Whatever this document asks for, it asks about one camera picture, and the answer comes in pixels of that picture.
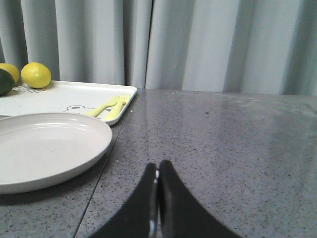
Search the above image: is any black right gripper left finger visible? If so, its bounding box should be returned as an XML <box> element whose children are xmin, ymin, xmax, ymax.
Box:
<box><xmin>90</xmin><ymin>163</ymin><xmax>159</xmax><ymax>238</ymax></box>

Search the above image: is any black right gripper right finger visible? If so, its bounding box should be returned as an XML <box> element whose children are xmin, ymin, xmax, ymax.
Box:
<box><xmin>159</xmin><ymin>160</ymin><xmax>238</xmax><ymax>238</ymax></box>

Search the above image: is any beige round plate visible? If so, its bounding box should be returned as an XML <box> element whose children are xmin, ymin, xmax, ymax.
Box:
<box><xmin>0</xmin><ymin>113</ymin><xmax>112</xmax><ymax>194</ymax></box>

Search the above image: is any white rectangular tray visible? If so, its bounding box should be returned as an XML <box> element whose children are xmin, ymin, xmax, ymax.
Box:
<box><xmin>0</xmin><ymin>80</ymin><xmax>137</xmax><ymax>118</ymax></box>

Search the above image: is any yellow plastic fork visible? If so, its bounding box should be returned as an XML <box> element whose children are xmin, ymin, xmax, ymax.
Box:
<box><xmin>105</xmin><ymin>94</ymin><xmax>131</xmax><ymax>121</ymax></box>

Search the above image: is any yellow lemon right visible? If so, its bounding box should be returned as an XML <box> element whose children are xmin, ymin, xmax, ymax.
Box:
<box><xmin>21</xmin><ymin>62</ymin><xmax>52</xmax><ymax>89</ymax></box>

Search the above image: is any yellow lemon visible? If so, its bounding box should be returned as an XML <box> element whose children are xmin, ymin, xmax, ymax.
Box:
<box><xmin>21</xmin><ymin>62</ymin><xmax>52</xmax><ymax>89</ymax></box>
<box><xmin>0</xmin><ymin>63</ymin><xmax>20</xmax><ymax>83</ymax></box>

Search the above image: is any grey curtain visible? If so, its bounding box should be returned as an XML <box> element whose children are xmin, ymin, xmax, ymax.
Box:
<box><xmin>0</xmin><ymin>0</ymin><xmax>317</xmax><ymax>96</ymax></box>

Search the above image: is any green lime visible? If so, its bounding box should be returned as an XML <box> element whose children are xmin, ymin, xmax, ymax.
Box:
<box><xmin>0</xmin><ymin>69</ymin><xmax>15</xmax><ymax>96</ymax></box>

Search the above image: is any yellow lemon left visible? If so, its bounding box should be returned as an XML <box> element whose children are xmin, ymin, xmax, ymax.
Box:
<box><xmin>0</xmin><ymin>63</ymin><xmax>20</xmax><ymax>83</ymax></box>

